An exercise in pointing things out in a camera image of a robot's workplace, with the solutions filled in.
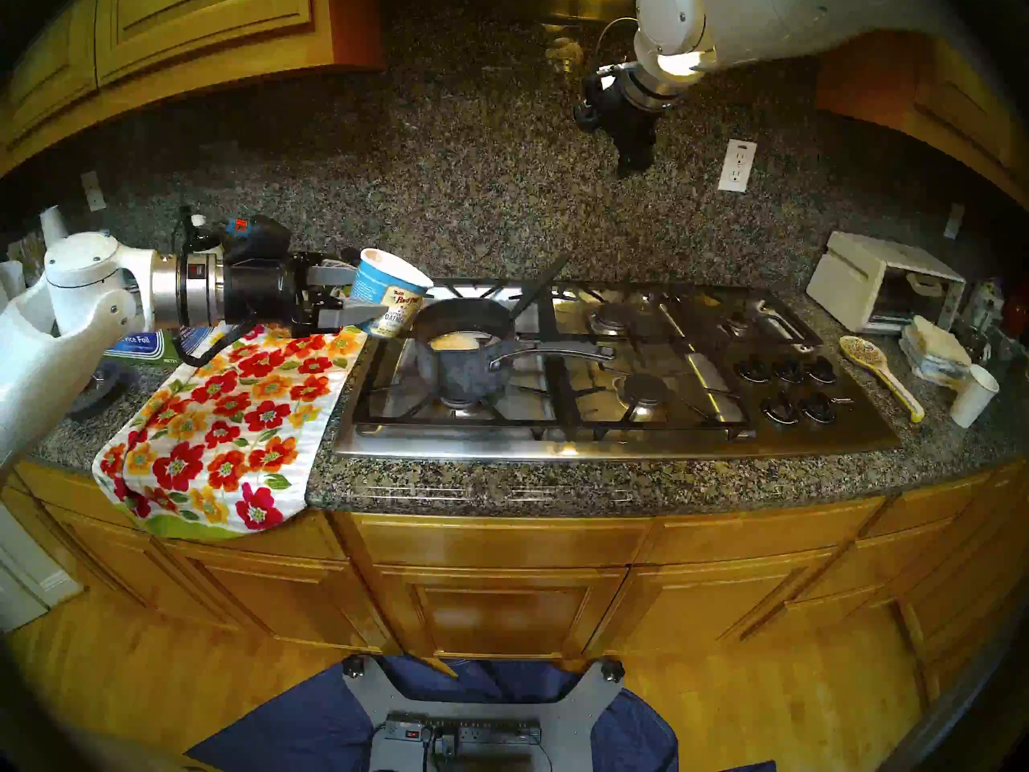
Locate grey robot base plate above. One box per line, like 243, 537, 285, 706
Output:
342, 654, 626, 772

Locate blue oatmeal paper cup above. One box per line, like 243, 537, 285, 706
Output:
351, 248, 435, 339

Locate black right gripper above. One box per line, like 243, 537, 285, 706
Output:
607, 80, 660, 174

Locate stainless gas stovetop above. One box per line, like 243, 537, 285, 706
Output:
334, 276, 903, 463

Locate folded dish cloth stack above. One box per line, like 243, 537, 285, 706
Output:
899, 315, 974, 392

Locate plain white paper cup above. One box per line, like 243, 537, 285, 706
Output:
949, 363, 1000, 429

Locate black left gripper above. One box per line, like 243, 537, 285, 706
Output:
223, 254, 389, 339

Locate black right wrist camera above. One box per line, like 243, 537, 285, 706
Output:
575, 68, 616, 130

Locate dark speckled saucepan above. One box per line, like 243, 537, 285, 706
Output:
414, 298, 616, 405

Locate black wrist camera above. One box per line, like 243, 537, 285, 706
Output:
575, 68, 616, 130
193, 214, 294, 266

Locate blue foil sheet box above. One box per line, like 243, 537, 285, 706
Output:
105, 328, 218, 365

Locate patterned ceramic spoon rest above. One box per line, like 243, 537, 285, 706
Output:
838, 335, 927, 424

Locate black cooking spoon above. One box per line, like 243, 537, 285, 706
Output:
508, 252, 573, 322

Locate dark blue cloth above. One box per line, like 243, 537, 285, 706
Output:
185, 654, 777, 772

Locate white wall outlet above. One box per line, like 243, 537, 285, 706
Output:
718, 138, 758, 194

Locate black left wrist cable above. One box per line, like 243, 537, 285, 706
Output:
173, 324, 246, 369

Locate white toaster oven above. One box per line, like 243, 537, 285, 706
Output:
806, 230, 967, 335

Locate black round lid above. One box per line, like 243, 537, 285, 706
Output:
68, 360, 129, 421

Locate wooden wall cabinet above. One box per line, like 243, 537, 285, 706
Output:
0, 0, 385, 176
812, 23, 1029, 208

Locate thin right wrist cable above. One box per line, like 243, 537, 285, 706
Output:
595, 14, 644, 68

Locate wooden base cabinets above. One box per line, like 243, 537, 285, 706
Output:
0, 453, 1029, 707

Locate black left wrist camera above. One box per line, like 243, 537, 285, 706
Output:
193, 214, 294, 266

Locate floral kitchen towel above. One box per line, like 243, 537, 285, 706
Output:
92, 324, 369, 538

